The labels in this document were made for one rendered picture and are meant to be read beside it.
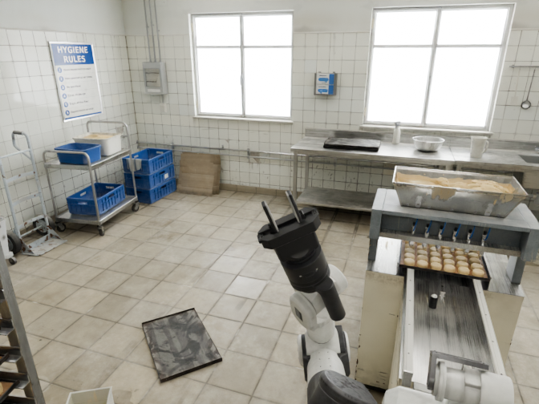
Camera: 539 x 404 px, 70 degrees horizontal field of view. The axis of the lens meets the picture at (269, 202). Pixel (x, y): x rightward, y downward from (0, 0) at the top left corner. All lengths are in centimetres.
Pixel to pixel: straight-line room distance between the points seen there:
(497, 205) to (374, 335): 93
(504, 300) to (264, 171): 387
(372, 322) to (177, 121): 433
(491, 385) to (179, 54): 536
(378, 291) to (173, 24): 453
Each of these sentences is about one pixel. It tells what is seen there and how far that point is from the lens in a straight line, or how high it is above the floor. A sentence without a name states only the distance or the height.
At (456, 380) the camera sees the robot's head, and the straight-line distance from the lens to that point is 76.
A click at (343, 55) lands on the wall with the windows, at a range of 495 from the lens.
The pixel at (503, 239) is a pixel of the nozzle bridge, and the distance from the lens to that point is 212.
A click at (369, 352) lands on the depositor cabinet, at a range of 240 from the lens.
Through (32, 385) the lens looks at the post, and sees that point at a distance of 138.
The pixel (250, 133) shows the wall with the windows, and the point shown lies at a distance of 536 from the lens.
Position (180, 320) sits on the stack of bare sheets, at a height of 2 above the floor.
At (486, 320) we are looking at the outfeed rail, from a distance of 182.
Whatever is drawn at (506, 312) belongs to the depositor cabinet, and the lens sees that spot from 221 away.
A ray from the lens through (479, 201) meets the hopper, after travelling 199.
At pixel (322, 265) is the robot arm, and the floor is 150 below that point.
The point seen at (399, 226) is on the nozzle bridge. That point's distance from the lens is 206.
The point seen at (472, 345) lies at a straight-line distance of 176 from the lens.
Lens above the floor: 189
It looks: 21 degrees down
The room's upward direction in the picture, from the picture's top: straight up
